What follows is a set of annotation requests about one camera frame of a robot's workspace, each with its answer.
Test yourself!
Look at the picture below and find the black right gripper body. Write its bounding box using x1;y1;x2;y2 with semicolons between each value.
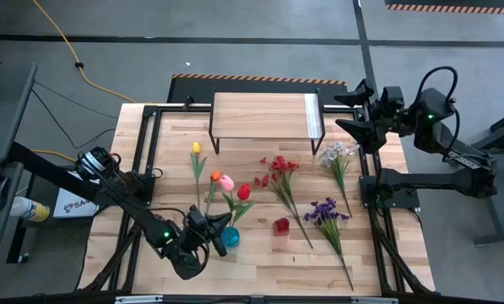
360;85;406;143

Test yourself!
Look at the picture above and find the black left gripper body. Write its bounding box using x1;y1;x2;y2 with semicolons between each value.
185;205;219;254

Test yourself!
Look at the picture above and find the blue textured glass vase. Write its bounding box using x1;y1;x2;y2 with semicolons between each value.
220;226;241;249

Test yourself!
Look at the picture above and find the white artificial flower bunch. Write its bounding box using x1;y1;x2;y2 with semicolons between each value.
318;140;360;220

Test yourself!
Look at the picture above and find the pink artificial tulip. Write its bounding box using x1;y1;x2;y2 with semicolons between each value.
217;174;238;237

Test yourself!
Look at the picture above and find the red artificial tulip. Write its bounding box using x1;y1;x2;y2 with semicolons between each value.
228;182;257;240

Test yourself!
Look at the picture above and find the orange artificial tulip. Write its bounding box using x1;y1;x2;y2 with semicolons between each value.
203;169;223;216

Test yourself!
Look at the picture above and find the red ribbed glass vase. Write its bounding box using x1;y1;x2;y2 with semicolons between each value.
272;217;290;237

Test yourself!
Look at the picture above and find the yellow artificial tulip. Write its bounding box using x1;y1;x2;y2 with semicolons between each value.
189;141;209;210

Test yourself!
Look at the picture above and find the red artificial flower bunch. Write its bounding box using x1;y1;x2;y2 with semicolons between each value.
253;155;315;250

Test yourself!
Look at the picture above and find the purple artificial flower bunch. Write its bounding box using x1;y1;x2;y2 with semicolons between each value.
302;197;355;292

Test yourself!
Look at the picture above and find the wooden shelf with black legs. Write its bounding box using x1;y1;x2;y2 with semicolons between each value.
208;87;327;156

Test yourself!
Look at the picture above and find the black hazard-striped floor mat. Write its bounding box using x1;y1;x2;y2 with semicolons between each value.
384;0;504;16
166;73;350;106

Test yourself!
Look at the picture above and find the white printed cardboard box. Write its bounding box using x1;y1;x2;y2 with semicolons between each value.
51;171;105;220

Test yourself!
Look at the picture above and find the grey metal stand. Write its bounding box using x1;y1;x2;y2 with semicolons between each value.
473;107;504;248

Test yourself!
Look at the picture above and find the black diagonal beam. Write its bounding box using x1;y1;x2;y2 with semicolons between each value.
8;141;103;204

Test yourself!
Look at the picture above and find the white and yellow bottle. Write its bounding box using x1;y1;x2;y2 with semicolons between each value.
9;196;51;224

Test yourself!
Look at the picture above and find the grey side desk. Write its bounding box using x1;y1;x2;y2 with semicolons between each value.
0;62;40;263

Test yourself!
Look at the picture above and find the silver metal bracket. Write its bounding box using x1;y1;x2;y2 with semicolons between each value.
115;295;164;304
351;296;399;304

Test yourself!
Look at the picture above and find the black metal table frame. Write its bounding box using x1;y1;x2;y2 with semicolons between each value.
78;103;436;304

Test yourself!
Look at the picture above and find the thin black floor cable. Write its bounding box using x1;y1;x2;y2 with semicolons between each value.
30;79;118;149

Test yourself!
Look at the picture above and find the yellow power cable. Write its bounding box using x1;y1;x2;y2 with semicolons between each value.
30;0;137;165

